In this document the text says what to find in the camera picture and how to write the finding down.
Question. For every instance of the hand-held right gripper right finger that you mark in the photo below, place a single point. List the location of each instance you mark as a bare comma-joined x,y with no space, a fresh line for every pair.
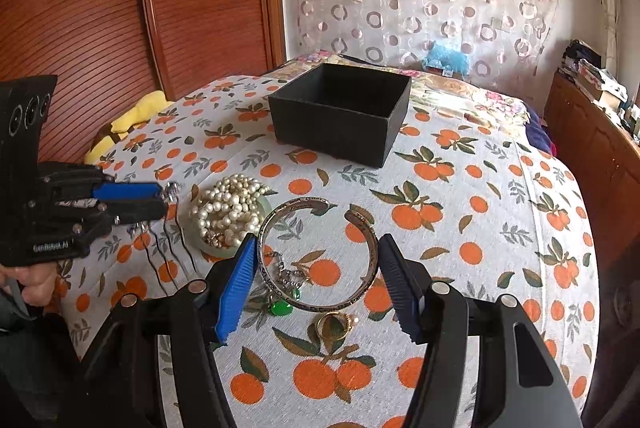
400,293

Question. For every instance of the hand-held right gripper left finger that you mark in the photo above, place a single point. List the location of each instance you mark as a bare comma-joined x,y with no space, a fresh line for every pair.
235,288

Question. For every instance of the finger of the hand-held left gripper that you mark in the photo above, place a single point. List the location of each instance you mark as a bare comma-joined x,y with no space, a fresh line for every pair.
125,191
140,210

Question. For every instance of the black square box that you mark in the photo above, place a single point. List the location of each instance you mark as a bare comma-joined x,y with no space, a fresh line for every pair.
330,128

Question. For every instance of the person's left forearm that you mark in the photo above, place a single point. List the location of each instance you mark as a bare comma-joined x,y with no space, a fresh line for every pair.
35,368

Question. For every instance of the person's left hand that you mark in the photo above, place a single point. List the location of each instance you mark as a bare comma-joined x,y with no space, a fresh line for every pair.
34,287

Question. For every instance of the pale green jade bangle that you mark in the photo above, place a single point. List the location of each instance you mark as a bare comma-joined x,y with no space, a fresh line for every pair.
207,249

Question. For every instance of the orange print bedsheet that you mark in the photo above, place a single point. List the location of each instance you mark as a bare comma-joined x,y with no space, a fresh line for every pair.
450,233

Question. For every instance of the yellow plush toy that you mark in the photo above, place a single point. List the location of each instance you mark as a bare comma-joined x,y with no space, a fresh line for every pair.
145,108

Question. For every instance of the wooden slatted wardrobe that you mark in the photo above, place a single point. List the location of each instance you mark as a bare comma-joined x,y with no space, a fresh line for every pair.
200,8

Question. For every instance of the purple cloth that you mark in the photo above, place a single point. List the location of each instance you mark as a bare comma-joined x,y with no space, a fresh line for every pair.
537,133

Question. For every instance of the wooden cabinet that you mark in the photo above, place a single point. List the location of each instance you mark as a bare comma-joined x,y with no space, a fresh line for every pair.
590,148

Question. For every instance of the blue fluffy toy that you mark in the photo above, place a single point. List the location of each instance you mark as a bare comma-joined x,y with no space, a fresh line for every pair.
445,55

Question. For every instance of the pile of books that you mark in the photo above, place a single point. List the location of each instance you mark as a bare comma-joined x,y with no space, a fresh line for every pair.
595,83

